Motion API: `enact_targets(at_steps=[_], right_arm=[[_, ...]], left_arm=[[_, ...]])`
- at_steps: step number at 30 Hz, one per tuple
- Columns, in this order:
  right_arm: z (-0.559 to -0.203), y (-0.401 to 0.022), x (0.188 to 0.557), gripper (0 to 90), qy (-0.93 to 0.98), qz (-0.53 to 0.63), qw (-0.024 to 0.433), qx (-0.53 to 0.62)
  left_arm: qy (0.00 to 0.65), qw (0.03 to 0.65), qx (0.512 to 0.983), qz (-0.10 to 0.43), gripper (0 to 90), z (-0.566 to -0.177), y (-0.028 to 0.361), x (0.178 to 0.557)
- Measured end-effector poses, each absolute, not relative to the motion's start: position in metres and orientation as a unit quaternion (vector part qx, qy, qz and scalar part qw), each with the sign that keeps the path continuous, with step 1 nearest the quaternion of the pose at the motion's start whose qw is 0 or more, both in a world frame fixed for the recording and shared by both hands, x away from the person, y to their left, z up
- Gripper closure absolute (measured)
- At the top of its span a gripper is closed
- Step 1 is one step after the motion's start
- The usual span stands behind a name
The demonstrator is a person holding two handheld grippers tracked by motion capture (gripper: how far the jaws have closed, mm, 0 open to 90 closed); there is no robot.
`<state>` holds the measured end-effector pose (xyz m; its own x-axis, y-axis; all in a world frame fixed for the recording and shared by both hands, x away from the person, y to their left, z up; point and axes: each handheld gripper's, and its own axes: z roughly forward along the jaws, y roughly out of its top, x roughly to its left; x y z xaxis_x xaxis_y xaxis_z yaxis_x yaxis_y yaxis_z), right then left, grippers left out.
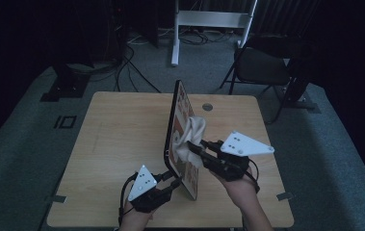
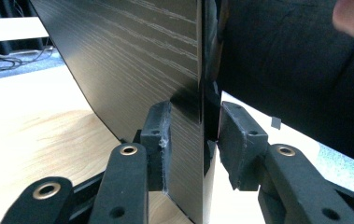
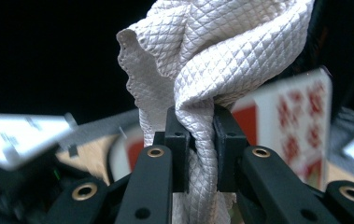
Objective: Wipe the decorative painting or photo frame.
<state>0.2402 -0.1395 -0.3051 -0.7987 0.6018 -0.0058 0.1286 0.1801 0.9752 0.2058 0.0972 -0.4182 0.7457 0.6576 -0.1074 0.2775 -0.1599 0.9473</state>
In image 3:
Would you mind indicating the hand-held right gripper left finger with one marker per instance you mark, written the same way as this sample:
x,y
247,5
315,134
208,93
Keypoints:
x,y
156,180

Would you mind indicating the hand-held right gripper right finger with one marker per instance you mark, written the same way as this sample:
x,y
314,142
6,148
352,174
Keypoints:
x,y
268,186

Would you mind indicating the panda picture board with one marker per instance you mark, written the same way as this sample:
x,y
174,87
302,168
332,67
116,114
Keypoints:
x,y
290,118

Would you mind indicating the white quilted cloth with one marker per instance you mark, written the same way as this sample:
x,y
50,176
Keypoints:
x,y
221,46

